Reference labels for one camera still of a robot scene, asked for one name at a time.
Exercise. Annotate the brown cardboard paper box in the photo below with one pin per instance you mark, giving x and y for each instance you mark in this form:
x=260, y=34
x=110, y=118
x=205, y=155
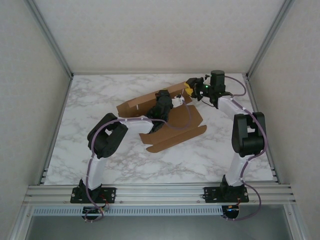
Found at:
x=180, y=120

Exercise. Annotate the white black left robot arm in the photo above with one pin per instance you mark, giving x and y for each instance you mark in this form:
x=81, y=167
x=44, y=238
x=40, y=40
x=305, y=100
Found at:
x=96, y=170

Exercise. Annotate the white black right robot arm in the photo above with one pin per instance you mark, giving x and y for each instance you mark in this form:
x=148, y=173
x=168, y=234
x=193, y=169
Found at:
x=236, y=170

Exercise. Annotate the small controller circuit board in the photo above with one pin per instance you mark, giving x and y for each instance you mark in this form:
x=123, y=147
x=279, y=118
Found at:
x=92, y=210
x=231, y=211

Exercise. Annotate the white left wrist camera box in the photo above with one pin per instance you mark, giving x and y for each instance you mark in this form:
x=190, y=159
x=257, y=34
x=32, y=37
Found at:
x=178, y=100

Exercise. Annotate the aluminium side rail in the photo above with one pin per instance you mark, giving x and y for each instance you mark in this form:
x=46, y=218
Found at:
x=262, y=130
x=56, y=130

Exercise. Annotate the aluminium frame post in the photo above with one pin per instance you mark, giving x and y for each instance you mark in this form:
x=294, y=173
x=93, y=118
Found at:
x=270, y=37
x=50, y=37

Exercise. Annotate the aluminium table edge rail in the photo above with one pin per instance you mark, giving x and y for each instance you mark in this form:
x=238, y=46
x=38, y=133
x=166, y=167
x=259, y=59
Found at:
x=160, y=193

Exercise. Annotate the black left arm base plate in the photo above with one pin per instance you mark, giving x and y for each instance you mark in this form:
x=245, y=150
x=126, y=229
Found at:
x=110, y=195

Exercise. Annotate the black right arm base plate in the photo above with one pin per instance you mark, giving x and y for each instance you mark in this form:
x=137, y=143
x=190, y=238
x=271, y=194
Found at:
x=212, y=195

